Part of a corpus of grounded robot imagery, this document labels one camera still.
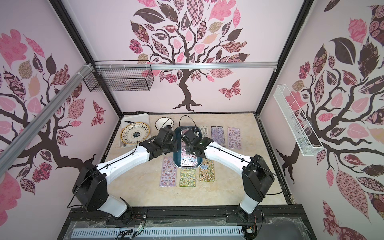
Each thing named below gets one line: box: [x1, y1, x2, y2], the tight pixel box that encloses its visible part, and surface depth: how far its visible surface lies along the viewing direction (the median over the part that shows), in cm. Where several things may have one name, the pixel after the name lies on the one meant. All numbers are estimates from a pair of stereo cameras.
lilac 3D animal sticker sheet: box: [228, 126, 242, 150], surface depth 109 cm
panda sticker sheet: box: [198, 158, 215, 182], surface depth 90 cm
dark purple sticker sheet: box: [211, 125, 226, 147], surface depth 112 cm
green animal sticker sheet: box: [179, 168, 196, 188], surface depth 89 cm
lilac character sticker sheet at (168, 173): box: [159, 156, 177, 187], surface depth 90 cm
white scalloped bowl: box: [155, 117, 174, 130], surface depth 115 cm
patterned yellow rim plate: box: [121, 122, 151, 145], surface depth 109 cm
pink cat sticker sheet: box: [181, 139, 198, 167], surface depth 87 cm
